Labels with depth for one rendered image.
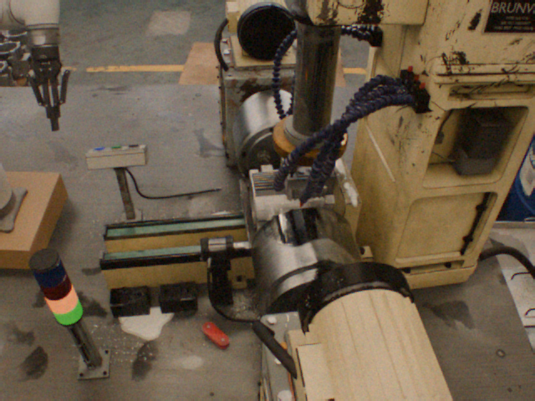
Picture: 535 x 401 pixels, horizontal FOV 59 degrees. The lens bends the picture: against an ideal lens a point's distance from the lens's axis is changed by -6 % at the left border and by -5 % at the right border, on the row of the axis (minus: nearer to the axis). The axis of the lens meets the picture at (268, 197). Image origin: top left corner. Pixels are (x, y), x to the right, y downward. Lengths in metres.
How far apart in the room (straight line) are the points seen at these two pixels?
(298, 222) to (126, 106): 1.27
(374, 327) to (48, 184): 1.25
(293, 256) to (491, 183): 0.51
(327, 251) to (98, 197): 0.95
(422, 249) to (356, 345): 0.69
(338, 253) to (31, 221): 0.95
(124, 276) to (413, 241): 0.78
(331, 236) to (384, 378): 0.47
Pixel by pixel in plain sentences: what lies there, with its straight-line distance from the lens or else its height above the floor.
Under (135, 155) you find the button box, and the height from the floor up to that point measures 1.06.
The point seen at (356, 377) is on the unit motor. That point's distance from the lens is 0.68.
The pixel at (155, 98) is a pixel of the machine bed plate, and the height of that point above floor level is 0.80.
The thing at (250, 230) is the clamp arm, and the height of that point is 1.03.
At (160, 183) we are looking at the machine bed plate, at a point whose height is 0.80.
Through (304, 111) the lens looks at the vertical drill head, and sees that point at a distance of 1.11.
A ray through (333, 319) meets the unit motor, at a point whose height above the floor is 1.33.
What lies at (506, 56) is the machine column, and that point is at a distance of 1.03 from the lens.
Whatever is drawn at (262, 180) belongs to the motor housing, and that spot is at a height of 1.11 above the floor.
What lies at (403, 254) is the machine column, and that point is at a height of 0.96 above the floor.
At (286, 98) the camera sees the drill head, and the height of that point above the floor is 1.16.
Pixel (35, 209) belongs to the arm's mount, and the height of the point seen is 0.90.
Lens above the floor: 1.93
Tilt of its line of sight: 43 degrees down
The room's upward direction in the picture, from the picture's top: 1 degrees clockwise
